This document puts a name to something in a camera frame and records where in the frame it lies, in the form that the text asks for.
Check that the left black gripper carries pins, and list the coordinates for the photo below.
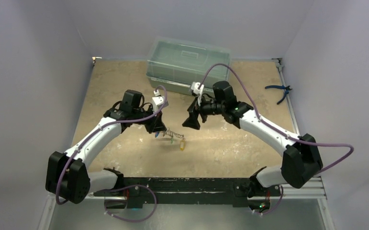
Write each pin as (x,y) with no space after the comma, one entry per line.
(156,124)

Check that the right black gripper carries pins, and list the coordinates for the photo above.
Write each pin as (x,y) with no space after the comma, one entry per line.
(197,112)

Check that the yellow key tag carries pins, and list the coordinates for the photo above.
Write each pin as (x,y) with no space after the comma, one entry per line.
(182,145)

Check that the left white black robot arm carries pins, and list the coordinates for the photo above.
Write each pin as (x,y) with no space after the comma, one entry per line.
(67,174)

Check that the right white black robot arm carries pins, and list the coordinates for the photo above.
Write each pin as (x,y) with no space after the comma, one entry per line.
(300,157)

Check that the clear green plastic storage box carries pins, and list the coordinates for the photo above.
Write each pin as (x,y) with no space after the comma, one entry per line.
(176,64)

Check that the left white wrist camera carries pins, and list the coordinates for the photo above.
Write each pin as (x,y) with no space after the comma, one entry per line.
(158,101)

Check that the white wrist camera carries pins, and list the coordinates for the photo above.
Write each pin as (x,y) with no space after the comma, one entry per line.
(197,90)
(158,101)

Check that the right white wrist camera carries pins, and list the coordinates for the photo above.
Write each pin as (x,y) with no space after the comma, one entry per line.
(197,90)

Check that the aluminium frame rail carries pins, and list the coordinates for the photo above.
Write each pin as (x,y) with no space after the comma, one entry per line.
(308,190)

